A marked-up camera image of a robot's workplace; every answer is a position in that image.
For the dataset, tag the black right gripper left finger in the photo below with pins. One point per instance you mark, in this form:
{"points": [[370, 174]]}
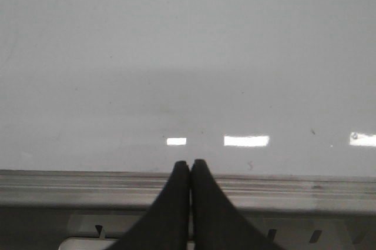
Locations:
{"points": [[165, 225]]}

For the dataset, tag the white whiteboard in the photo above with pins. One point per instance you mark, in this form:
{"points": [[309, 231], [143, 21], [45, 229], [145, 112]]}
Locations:
{"points": [[251, 86]]}

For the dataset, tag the aluminium whiteboard tray frame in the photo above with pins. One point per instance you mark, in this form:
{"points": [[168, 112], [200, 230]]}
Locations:
{"points": [[135, 190]]}

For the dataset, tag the white slotted base panel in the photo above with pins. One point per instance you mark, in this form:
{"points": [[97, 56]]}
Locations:
{"points": [[288, 230]]}

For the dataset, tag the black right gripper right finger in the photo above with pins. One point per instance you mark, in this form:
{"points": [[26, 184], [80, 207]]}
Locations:
{"points": [[217, 224]]}

